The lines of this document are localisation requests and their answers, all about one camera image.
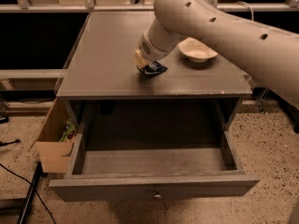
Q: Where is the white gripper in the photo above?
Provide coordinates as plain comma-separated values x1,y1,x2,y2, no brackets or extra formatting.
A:
135,19,184,68

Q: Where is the dark blue rxbar wrapper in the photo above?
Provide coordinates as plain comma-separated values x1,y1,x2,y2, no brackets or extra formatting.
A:
137,62,167,76

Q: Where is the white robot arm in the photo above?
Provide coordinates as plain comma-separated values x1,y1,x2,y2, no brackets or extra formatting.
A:
135,0,299,107

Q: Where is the grey open top drawer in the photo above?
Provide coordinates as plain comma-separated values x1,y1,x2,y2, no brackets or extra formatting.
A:
50,100,260,202

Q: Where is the metal drawer knob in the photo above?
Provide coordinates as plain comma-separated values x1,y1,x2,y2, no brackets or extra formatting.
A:
153,189,162,199

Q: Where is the grey wooden cabinet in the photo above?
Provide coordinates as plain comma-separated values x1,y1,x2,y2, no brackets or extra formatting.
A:
57,11,251,131

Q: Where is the white paper bowl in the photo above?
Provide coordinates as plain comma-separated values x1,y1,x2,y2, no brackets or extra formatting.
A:
178,37,218,63

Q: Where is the green item in box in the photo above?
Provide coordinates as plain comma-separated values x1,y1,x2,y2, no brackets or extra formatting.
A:
60,119,76,142

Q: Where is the brown cardboard box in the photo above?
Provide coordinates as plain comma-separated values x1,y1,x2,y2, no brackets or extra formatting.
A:
35,99,73,174

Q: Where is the black metal floor bar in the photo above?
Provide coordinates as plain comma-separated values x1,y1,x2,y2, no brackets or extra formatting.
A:
17,161,42,224

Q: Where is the white hanging cable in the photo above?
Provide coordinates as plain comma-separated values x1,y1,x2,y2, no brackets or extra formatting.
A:
235,1,255,21

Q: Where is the metal railing frame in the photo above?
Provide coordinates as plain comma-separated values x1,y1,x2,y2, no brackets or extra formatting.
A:
0,0,299,89

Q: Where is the black floor cable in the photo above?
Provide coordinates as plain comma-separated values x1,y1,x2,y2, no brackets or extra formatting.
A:
0,162,58,224

